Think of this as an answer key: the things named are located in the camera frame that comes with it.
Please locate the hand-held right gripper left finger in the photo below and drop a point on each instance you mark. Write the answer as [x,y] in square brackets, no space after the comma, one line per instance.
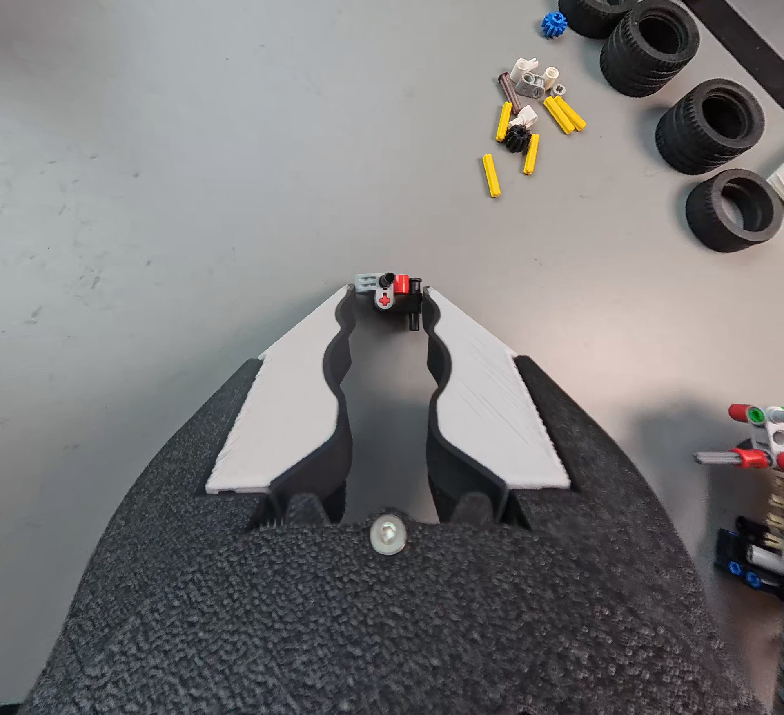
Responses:
[275,421]

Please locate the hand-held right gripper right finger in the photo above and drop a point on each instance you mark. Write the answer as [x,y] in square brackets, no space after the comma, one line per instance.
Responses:
[502,421]

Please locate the small grey toy brick assembly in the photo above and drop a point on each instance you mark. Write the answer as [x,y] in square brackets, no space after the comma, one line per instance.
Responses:
[383,293]

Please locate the grey desk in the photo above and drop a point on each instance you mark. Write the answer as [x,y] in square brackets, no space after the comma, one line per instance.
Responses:
[184,175]

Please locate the toy brick car chassis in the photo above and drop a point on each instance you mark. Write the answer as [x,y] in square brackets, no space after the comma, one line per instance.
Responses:
[775,439]

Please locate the small black gear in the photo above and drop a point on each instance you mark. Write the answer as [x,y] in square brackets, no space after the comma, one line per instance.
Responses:
[517,139]

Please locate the white toy connector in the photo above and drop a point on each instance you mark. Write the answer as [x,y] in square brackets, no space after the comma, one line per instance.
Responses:
[550,76]
[525,68]
[527,114]

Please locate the brown toy axle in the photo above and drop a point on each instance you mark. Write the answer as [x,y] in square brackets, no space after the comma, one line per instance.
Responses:
[507,90]

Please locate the grey toy connector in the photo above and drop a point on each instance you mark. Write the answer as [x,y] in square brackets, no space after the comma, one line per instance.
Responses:
[531,87]

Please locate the small blue gear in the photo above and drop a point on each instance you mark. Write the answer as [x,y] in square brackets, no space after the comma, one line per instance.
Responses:
[554,24]

